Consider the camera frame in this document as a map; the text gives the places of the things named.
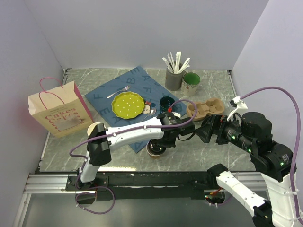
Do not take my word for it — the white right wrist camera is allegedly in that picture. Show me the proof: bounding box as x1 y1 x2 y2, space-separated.
227 96 248 121

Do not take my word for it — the yellow dotted plate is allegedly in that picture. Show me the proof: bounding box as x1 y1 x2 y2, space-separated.
111 91 145 120

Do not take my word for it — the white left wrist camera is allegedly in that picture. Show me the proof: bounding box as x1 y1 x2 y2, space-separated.
168 107 181 118

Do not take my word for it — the white wrapped straws bundle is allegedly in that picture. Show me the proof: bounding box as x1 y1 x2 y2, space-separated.
162 51 191 74

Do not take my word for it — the brown pulp cup carrier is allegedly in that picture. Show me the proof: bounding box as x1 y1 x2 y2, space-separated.
193 98 225 121

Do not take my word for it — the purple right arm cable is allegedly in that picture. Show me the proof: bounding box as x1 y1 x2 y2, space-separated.
240 86 299 223

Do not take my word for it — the black plastic cup lid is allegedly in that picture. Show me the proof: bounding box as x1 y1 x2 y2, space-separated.
146 140 164 151

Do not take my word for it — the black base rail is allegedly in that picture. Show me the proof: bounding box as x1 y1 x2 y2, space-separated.
65 171 219 201

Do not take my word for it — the grey straw holder cup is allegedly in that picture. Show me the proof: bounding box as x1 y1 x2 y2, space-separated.
165 68 186 91

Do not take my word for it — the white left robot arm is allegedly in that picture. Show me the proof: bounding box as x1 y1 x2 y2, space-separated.
77 112 195 190

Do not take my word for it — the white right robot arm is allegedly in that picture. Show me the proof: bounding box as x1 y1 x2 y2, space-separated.
196 112 303 227

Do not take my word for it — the silver fork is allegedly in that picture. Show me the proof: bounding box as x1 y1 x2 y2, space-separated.
107 86 130 99

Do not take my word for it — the silver cartoon handle spoon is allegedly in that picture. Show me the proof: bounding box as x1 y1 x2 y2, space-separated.
140 108 157 122

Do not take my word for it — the kraft paper cakes bag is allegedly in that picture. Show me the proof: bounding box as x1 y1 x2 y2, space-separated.
28 81 93 138

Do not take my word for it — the stack of paper cups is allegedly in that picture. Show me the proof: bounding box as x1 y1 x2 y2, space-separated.
87 122 100 136

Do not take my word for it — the dark green mug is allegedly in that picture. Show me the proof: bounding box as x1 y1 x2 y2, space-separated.
159 96 175 113

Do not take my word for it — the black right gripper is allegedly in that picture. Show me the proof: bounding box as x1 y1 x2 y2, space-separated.
193 111 254 151

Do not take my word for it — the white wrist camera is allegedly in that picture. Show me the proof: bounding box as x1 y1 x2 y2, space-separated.
227 96 248 121
168 107 181 118

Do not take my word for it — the green inside ceramic mug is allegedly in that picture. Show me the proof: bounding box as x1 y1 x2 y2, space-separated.
181 72 201 96

